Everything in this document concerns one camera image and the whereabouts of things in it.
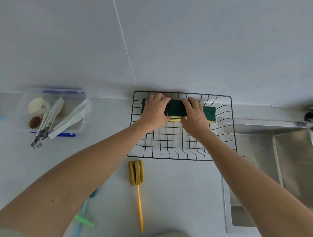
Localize person's left forearm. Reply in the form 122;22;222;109
0;119;157;237

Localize blue sponge brush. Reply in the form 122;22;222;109
74;188;99;237

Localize mustard sponge brush orange handle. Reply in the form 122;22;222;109
128;160;145;234

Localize person's right hand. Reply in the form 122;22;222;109
180;96;213;142

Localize cream paper cup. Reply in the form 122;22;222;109
28;97;51;115

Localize brown round cup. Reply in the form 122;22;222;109
29;116;43;129

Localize stainless steel sink insert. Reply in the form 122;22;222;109
272;128;313;203

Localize round metal drain strainer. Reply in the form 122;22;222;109
242;156;257;169

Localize green sponge brush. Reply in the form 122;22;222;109
74;214;96;228

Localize person's left hand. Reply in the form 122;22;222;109
138;92;172;132

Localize clear plastic container blue clips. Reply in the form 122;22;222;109
18;88;93;138

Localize person's right forearm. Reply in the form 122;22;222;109
201;131;313;237

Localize metal faucet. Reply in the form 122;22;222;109
304;106;313;127

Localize black wire basket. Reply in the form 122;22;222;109
127;91;238;161

